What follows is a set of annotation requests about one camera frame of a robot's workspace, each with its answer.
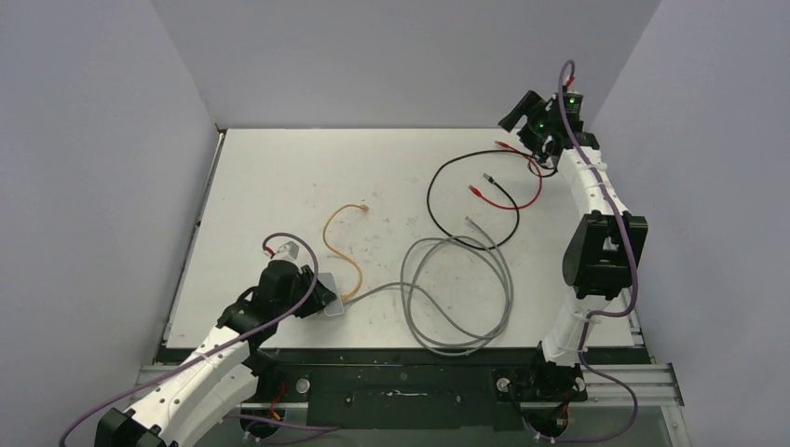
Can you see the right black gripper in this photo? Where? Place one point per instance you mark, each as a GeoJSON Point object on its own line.
{"type": "Point", "coordinates": [531, 106]}

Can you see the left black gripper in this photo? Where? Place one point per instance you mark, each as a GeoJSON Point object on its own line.
{"type": "Point", "coordinates": [318, 299]}

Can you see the grey network switch box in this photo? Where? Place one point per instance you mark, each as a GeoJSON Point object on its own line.
{"type": "Point", "coordinates": [335, 306]}

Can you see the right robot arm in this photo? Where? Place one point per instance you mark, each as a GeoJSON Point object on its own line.
{"type": "Point", "coordinates": [557, 360]}

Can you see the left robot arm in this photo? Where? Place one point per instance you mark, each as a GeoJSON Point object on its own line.
{"type": "Point", "coordinates": [226, 369]}

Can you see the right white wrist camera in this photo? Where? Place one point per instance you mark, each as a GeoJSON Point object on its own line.
{"type": "Point", "coordinates": [572, 95]}

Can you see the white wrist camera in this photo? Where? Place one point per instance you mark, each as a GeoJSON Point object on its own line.
{"type": "Point", "coordinates": [286, 252]}
{"type": "Point", "coordinates": [572, 95]}

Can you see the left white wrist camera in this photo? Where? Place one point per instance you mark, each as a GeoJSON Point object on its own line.
{"type": "Point", "coordinates": [286, 252]}

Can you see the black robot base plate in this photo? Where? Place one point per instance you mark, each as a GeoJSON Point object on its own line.
{"type": "Point", "coordinates": [500, 388]}

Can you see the aluminium left side rail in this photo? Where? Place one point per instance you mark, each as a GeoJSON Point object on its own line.
{"type": "Point", "coordinates": [193, 234]}

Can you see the aluminium rail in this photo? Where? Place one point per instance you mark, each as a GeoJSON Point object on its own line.
{"type": "Point", "coordinates": [653, 384]}
{"type": "Point", "coordinates": [629, 321]}
{"type": "Point", "coordinates": [193, 234]}

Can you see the aluminium right side rail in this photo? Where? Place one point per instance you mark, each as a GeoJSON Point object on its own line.
{"type": "Point", "coordinates": [629, 321]}

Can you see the aluminium front rail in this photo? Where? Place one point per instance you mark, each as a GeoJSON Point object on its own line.
{"type": "Point", "coordinates": [653, 384]}

